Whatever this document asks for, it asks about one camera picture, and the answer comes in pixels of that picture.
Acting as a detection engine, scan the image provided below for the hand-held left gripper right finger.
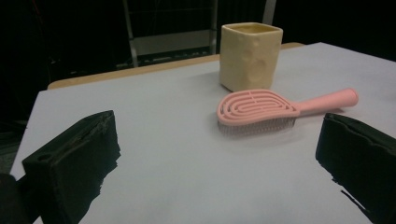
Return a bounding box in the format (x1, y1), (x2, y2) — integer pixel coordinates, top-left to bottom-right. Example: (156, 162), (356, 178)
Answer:
(315, 112), (396, 224)

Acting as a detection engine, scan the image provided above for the cream square ceramic cup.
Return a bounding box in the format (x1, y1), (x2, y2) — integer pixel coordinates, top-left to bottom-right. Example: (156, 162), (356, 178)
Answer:
(219, 21), (284, 92)

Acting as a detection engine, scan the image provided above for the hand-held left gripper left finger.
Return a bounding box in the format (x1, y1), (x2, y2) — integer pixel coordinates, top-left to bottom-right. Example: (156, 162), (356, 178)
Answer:
(21, 109), (121, 224)

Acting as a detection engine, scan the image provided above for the white table mat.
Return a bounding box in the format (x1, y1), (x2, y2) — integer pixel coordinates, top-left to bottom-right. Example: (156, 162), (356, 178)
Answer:
(8, 41), (396, 224)

